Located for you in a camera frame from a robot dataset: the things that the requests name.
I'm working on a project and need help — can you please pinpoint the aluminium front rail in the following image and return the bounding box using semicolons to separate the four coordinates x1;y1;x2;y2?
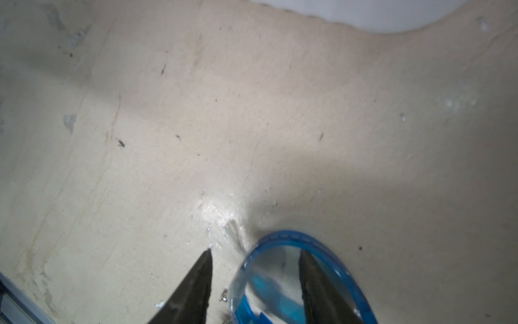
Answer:
1;274;55;324

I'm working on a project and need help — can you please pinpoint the blue strap watch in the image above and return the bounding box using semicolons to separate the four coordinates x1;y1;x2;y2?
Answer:
228;230;378;323

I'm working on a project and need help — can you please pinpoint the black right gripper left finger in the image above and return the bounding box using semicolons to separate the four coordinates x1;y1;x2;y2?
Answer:
148;249;213;324

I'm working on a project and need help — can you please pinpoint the white plastic storage box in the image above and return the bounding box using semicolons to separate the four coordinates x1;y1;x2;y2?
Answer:
259;0;466;34

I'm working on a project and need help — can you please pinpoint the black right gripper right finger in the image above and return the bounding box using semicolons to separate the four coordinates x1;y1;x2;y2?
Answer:
298;250;363;324

